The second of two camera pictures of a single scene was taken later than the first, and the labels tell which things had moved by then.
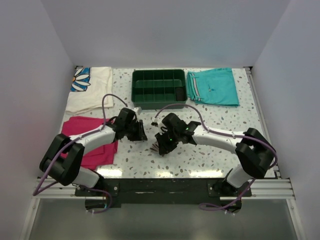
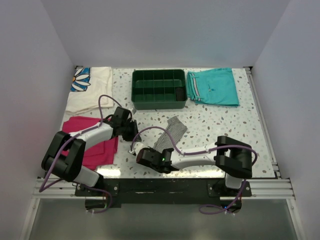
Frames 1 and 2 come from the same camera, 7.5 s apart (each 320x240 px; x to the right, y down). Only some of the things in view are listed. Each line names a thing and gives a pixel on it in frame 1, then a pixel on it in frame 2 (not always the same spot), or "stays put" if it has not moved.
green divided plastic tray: (152, 89) stays put
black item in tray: (180, 94) stays put
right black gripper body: (166, 130) -> (148, 148)
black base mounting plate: (167, 193) stays put
